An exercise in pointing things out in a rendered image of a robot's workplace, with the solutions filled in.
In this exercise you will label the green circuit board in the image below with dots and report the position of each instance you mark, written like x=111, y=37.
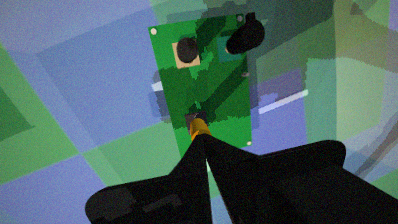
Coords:
x=202, y=66

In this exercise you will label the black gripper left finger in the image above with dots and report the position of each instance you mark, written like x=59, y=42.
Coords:
x=181, y=195

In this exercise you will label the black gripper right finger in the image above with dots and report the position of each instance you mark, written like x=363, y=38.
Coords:
x=244, y=179

